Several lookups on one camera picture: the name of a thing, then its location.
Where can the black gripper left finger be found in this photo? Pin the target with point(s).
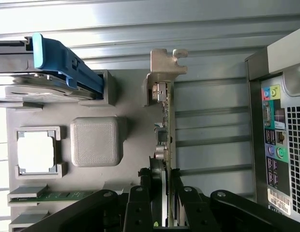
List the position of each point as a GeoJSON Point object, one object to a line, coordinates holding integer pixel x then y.
{"type": "Point", "coordinates": [138, 207]}

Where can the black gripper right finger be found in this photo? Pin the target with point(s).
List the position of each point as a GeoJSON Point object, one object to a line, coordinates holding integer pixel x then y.
{"type": "Point", "coordinates": [188, 207]}

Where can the grey parts rack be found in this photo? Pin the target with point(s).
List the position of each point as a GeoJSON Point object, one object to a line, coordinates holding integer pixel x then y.
{"type": "Point", "coordinates": [96, 145]}

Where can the green RAM stick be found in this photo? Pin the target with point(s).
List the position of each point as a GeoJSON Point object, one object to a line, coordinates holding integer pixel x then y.
{"type": "Point", "coordinates": [63, 195]}

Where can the black open PC case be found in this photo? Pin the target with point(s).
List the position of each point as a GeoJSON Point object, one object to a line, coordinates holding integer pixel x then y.
{"type": "Point", "coordinates": [256, 120]}

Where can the silver CPU chip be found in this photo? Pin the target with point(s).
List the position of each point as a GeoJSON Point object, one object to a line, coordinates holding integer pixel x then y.
{"type": "Point", "coordinates": [36, 152]}

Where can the hard disk in blue caddy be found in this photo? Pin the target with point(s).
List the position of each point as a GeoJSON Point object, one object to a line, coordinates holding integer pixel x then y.
{"type": "Point", "coordinates": [67, 65]}

